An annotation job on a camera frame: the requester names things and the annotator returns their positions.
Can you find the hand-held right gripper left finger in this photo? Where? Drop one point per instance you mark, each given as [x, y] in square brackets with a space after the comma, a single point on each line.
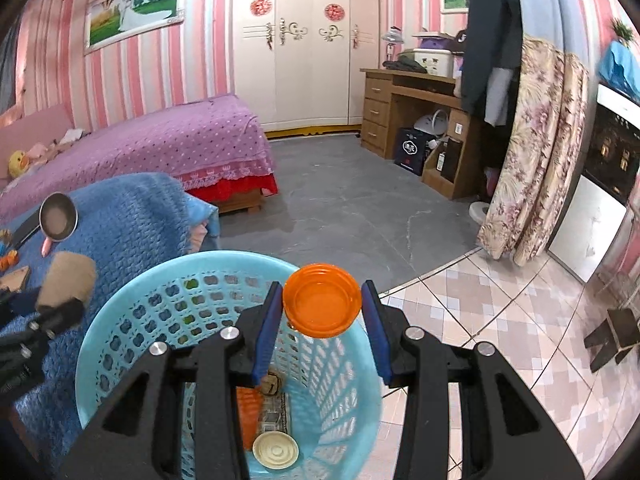
[267, 335]

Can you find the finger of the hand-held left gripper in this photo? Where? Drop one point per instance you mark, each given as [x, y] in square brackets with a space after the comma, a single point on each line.
[57, 317]
[20, 305]

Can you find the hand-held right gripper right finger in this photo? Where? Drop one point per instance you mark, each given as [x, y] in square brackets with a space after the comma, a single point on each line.
[377, 335]

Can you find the beige cardboard tube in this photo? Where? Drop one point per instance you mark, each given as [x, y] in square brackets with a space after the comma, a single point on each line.
[67, 277]

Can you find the orange tangerine peel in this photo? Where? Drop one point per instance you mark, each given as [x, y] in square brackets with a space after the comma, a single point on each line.
[7, 261]

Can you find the orange plastic bottle cap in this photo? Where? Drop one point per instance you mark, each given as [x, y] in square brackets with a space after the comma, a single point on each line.
[320, 300]

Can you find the orange snack wrapper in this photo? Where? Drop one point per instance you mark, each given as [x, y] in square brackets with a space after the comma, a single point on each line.
[249, 415]

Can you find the turquoise plastic basket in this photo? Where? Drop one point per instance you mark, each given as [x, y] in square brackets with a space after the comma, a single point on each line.
[225, 261]

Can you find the white round lid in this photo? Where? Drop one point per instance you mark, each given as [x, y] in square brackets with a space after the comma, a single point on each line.
[275, 451]

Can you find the pink mug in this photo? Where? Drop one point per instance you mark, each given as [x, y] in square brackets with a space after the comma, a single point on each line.
[57, 217]

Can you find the blue fleece blanket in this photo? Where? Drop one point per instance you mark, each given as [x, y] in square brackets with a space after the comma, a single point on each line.
[125, 220]

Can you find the yellow duck plush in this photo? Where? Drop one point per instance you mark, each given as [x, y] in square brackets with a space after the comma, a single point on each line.
[17, 164]

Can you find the pink plush toy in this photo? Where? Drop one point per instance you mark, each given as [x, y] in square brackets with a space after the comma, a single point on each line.
[40, 152]

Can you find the white folded cloth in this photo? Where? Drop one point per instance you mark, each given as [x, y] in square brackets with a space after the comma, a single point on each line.
[71, 135]

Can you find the pink bed headboard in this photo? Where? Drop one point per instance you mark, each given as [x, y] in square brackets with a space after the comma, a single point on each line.
[35, 125]

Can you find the black box with white print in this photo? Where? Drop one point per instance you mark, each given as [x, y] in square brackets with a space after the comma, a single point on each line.
[411, 152]

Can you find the brown cardboard box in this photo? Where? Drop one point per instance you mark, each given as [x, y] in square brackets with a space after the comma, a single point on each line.
[445, 160]

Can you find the bed with purple dotted cover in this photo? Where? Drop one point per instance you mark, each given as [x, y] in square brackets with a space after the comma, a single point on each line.
[175, 135]

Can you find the white fan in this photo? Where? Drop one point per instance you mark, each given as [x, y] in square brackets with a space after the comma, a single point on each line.
[431, 121]

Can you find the wooden desk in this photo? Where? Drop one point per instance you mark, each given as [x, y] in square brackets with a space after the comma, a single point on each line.
[377, 110]

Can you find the white appliance with dark window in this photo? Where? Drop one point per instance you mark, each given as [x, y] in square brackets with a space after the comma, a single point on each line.
[585, 225]

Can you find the grey hanging cloth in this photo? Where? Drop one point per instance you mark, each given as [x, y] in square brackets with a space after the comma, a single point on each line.
[7, 70]

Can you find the beige floral curtain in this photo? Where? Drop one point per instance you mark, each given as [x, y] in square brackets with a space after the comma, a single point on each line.
[535, 160]

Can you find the small wooden stool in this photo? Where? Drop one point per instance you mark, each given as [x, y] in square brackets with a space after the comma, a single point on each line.
[617, 330]

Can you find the white wardrobe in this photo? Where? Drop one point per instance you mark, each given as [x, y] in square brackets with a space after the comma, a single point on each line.
[310, 75]

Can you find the dark clothes pile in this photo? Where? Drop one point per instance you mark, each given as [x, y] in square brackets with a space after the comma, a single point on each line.
[405, 64]

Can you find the white storage box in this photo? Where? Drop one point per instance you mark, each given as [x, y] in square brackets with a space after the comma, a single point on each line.
[435, 62]

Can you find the desk lamp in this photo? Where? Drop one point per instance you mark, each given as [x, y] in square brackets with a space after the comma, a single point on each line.
[392, 37]

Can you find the purple box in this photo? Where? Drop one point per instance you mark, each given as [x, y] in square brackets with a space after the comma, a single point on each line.
[432, 40]

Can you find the black bag with white print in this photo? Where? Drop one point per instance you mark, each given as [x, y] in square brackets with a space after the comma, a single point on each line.
[457, 42]

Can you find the framed wedding picture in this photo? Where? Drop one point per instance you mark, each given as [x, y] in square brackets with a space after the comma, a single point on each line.
[135, 10]

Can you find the black hanging coat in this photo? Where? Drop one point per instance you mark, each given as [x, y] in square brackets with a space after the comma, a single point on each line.
[490, 35]

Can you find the light blue cloth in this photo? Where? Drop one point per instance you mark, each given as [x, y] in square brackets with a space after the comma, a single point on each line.
[622, 67]

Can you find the green plant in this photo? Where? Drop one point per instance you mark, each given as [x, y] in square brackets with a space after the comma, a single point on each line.
[622, 27]

